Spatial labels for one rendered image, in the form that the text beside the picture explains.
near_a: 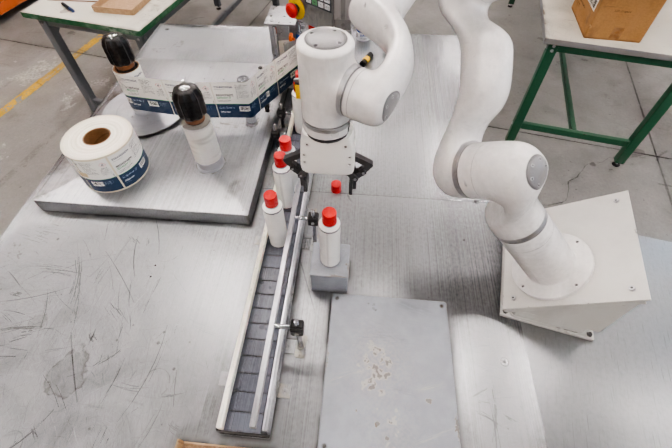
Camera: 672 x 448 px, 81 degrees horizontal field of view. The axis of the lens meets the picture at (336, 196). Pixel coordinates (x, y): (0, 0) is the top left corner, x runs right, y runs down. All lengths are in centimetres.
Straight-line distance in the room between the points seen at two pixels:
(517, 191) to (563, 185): 200
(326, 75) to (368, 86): 6
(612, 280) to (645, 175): 210
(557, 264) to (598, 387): 31
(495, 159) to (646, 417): 70
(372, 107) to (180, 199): 85
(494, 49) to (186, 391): 99
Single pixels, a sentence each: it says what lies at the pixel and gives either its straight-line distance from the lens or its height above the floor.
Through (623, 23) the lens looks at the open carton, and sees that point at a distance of 252.
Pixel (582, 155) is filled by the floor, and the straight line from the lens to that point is 304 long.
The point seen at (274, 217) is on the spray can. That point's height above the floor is 102.
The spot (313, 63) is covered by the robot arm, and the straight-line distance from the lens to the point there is 57.
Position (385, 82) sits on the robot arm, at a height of 150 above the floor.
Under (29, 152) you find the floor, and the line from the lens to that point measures 329.
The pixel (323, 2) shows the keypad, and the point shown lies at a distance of 109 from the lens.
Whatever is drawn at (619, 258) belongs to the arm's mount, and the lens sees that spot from 110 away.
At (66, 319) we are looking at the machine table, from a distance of 127.
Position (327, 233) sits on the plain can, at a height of 108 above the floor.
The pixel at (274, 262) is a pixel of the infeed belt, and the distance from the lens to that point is 109.
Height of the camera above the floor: 182
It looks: 51 degrees down
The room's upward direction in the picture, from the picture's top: straight up
